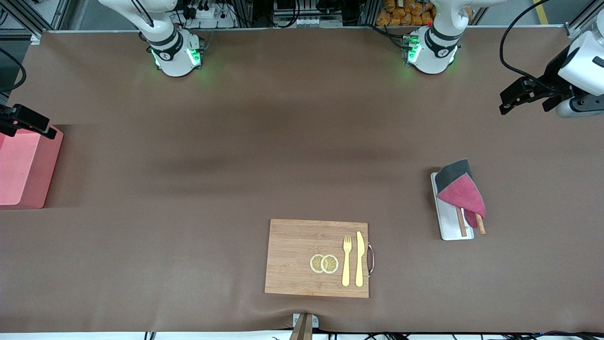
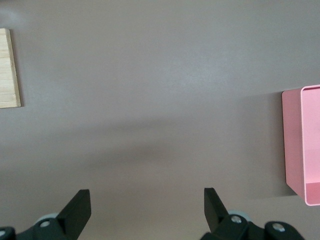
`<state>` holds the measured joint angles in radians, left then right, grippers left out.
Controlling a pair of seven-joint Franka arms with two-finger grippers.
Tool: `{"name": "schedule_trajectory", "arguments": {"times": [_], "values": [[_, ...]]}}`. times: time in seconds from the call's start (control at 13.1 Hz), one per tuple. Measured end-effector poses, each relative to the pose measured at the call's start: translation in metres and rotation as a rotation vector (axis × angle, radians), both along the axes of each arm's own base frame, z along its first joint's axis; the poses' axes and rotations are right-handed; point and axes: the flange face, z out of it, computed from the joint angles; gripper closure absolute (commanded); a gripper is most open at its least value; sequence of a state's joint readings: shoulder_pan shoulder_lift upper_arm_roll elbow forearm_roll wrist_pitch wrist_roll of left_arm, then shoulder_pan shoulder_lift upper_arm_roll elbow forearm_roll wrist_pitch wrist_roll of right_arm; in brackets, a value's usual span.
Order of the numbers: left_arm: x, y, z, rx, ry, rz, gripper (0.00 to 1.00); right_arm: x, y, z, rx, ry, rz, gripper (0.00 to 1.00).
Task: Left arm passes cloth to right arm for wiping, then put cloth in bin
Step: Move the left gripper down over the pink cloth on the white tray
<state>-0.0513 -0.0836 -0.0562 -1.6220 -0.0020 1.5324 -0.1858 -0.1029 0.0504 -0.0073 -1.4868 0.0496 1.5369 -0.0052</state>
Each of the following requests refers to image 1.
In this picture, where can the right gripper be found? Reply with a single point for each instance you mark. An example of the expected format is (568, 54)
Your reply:
(19, 118)

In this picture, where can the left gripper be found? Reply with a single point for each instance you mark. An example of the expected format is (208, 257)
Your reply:
(553, 73)

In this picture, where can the red and grey cloth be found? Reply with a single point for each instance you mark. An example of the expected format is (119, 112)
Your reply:
(462, 193)

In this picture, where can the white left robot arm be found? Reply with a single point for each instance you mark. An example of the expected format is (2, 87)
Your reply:
(432, 52)

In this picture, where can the pink box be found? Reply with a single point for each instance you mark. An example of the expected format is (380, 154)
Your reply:
(19, 174)

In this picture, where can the wooden rod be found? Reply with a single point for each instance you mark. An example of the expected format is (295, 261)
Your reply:
(480, 225)
(461, 224)

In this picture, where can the white rectangular tray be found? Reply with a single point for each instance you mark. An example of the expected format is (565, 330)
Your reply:
(448, 222)

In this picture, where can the pile of orange pastries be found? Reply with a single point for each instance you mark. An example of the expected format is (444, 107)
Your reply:
(406, 13)

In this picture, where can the brown table mat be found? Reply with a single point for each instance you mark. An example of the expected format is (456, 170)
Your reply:
(188, 212)

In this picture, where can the white power strip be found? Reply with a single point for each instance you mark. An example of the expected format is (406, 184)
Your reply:
(212, 18)

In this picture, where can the yellow plastic knife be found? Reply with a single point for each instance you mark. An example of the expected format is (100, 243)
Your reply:
(360, 259)

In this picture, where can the yellow plastic fork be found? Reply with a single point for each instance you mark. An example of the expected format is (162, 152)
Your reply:
(346, 264)

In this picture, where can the whole-looking lemon slice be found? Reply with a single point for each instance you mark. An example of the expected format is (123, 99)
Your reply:
(330, 264)

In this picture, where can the partly covered lemon slice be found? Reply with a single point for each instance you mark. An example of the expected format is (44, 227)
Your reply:
(315, 263)

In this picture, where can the aluminium frame rail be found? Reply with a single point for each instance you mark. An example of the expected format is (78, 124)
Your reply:
(42, 16)
(583, 21)

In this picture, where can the grey metal bracket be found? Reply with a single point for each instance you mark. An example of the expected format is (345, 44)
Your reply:
(315, 321)

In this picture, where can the aluminium profile post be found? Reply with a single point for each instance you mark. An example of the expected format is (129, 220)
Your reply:
(302, 330)

